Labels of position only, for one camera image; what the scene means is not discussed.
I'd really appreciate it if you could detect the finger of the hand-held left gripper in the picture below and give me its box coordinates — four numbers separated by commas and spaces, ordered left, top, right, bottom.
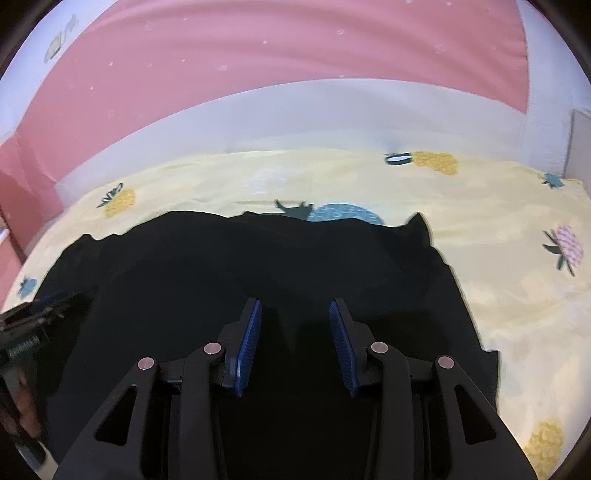
0, 292, 89, 330

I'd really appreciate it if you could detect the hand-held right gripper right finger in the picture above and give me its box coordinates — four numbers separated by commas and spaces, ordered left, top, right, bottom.
328, 298, 539, 480

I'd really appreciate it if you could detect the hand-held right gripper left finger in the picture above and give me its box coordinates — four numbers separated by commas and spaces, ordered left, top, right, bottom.
53, 296, 264, 480

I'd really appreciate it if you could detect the black jacket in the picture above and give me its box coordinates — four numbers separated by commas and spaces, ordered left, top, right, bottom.
34, 210, 502, 480

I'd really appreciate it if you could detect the person's left hand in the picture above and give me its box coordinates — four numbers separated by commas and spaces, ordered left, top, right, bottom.
0, 367, 47, 444

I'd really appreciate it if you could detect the yellow pineapple print bed sheet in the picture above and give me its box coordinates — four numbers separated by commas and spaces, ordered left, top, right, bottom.
0, 148, 591, 480

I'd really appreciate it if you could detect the white panel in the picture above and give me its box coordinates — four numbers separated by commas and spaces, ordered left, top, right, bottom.
563, 108, 591, 182

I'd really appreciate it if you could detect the small wall decoration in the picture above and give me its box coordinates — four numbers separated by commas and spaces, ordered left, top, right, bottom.
43, 14, 78, 64

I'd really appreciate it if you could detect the pink wall cloth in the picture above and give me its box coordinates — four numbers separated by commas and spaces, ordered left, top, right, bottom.
0, 0, 532, 259

